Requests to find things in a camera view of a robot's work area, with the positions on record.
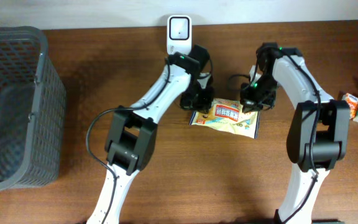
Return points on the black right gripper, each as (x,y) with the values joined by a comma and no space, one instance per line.
(251,102)

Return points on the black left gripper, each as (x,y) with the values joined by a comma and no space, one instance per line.
(200,101)

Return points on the yellow snack bag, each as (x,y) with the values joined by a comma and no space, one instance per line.
(227,116)

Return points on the orange small box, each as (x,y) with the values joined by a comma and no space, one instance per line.
(352,101)

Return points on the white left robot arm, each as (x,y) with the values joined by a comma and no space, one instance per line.
(132,135)

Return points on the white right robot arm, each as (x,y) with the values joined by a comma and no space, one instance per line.
(318,133)

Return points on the white barcode scanner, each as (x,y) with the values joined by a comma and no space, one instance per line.
(179,34)

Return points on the grey plastic basket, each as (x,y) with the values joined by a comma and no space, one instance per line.
(33,102)

